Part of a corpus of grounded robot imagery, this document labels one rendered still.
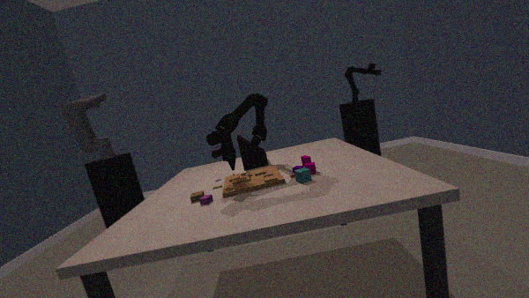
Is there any magenta block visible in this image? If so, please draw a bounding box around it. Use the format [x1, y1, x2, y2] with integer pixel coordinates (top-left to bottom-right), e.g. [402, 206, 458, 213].
[301, 155, 311, 166]

